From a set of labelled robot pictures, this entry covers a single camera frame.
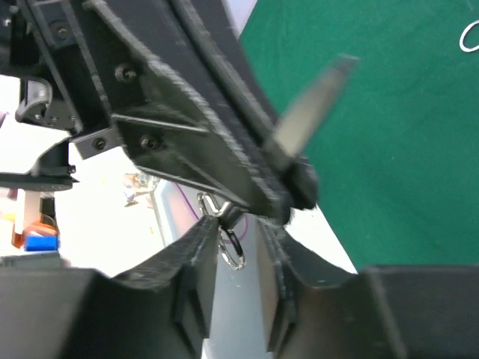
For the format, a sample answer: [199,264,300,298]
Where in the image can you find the steel forceps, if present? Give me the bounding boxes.
[458,19,479,54]

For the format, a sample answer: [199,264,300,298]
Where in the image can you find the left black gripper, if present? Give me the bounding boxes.
[1,1,123,159]

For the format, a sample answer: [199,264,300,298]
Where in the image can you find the steel surgical scissors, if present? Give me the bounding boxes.
[196,54,362,271]

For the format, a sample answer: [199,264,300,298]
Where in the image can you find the green surgical drape cloth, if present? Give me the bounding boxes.
[241,1,478,271]

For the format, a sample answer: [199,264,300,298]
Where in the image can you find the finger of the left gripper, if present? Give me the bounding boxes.
[90,1,262,215]
[168,1,301,224]

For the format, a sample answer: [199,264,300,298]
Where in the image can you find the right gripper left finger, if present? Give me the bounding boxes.
[1,216,219,358]

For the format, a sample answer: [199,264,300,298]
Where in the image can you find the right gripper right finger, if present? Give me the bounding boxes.
[256,224,478,358]

